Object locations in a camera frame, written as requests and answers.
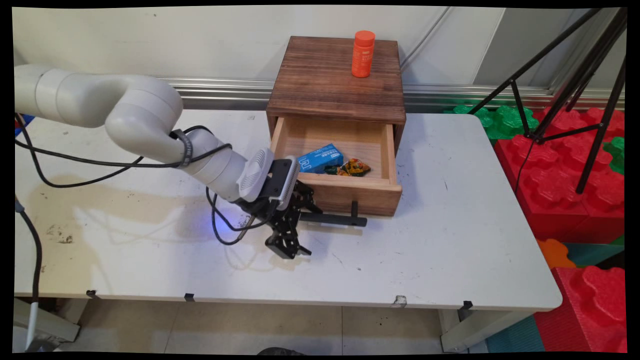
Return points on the dark wooden cabinet box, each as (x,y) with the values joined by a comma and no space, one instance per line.
(335,80)

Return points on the colourful snack packet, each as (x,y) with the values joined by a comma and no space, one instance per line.
(352,167)

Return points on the blue carton box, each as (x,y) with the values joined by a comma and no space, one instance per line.
(320,159)

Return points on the orange foam block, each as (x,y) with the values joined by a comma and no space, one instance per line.
(554,254)

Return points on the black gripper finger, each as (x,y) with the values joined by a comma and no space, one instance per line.
(285,242)
(310,202)

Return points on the large red foam block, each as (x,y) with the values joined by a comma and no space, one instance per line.
(560,185)

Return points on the black tripod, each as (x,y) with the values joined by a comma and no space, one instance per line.
(595,55)

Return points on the grey tape piece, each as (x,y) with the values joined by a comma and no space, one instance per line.
(400,300)

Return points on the blue foam block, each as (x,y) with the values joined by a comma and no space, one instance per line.
(22,122)

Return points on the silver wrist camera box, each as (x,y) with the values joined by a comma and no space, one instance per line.
(286,182)

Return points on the white table leg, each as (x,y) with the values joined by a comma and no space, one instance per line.
(50,325)
(475,332)

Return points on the teal foam mat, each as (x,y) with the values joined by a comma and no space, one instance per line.
(517,337)

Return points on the aluminium wall rail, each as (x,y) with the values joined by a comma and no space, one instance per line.
(450,92)

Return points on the orange plastic bottle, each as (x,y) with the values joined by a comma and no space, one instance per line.
(363,55)

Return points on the black table edge clip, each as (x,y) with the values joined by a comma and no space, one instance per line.
(189,297)
(91,294)
(467,307)

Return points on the small green foam block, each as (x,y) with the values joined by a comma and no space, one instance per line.
(616,155)

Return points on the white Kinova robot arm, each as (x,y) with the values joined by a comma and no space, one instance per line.
(135,117)

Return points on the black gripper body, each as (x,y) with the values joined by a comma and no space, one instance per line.
(267,207)

